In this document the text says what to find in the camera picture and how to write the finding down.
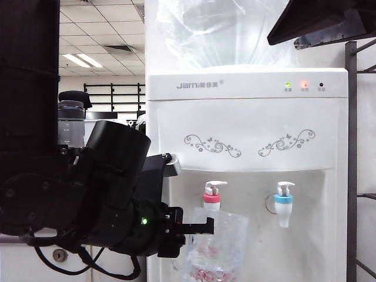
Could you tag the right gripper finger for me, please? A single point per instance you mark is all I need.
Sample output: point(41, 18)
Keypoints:
point(337, 39)

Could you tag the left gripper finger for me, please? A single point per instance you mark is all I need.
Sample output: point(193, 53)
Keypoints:
point(194, 229)

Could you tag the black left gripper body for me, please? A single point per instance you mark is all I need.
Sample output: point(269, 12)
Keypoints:
point(170, 246)

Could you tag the clear plastic mug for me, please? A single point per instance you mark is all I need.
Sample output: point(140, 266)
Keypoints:
point(223, 243)

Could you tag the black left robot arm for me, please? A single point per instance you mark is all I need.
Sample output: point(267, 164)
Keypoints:
point(35, 182)

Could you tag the red hot water tap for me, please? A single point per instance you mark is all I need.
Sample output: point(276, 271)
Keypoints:
point(212, 198)

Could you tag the blue cold water tap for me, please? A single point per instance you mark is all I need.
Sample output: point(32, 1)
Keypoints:
point(283, 205)

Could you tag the plastic-covered water jug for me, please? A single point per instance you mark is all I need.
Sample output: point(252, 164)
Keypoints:
point(223, 32)

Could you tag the white water dispenser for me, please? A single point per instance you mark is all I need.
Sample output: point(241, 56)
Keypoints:
point(249, 123)

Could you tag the dark metal shelf rack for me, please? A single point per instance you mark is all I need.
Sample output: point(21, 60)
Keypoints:
point(351, 147)

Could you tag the round cabinet lock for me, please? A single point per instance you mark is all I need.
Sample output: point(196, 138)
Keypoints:
point(60, 255)

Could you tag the chair with grey jacket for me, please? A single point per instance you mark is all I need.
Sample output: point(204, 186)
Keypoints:
point(141, 123)

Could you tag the grey bottle with black lid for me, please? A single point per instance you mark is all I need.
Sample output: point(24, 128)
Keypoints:
point(70, 126)

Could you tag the black chair headrest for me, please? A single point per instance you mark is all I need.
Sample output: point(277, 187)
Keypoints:
point(75, 98)

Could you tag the ceiling air vent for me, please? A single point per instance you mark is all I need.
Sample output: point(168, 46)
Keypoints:
point(120, 49)

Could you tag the twin fluorescent ceiling light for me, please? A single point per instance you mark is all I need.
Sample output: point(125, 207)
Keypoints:
point(82, 60)

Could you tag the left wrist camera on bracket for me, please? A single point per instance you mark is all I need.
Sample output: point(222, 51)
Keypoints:
point(155, 166)

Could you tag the black wall shelf rack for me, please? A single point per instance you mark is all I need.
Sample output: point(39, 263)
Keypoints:
point(126, 95)

